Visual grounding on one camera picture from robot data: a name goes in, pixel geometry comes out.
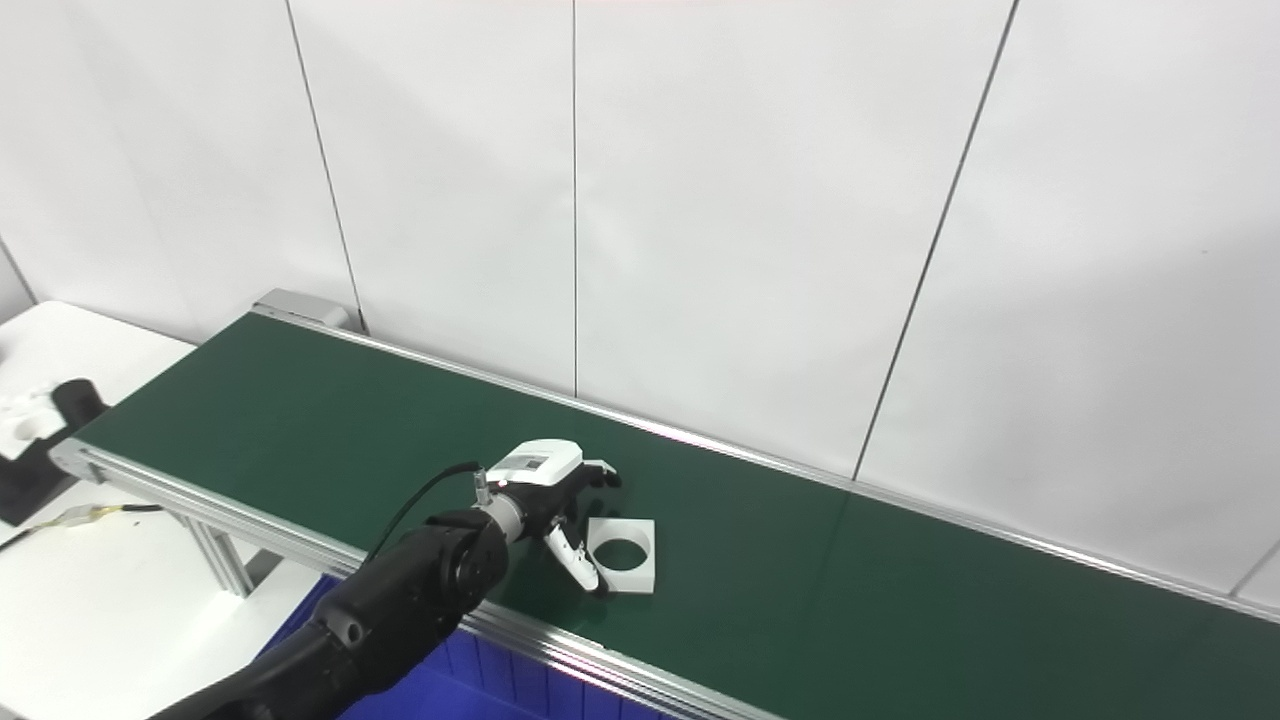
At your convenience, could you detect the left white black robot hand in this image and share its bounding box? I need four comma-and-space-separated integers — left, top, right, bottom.
505, 438, 623, 593

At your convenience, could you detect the white square part round hole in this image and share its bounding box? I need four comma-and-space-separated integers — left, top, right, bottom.
585, 517, 656, 595

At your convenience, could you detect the blue plastic bin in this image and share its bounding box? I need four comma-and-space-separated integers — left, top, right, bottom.
260, 575, 681, 720

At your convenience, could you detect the grey conveyor end housing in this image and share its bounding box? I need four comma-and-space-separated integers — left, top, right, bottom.
252, 290, 351, 329

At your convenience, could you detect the aluminium conveyor leg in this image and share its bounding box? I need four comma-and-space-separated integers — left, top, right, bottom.
180, 515, 258, 599

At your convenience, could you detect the black plastic part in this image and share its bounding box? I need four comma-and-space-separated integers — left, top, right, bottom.
0, 378, 111, 527

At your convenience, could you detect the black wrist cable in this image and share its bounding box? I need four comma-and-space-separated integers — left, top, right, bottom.
365, 460, 491, 563

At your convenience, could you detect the green conveyor belt aluminium frame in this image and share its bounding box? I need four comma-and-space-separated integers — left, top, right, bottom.
48, 290, 1280, 720

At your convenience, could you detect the black cable yellow connector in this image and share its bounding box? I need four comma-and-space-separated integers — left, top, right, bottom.
0, 503, 164, 547

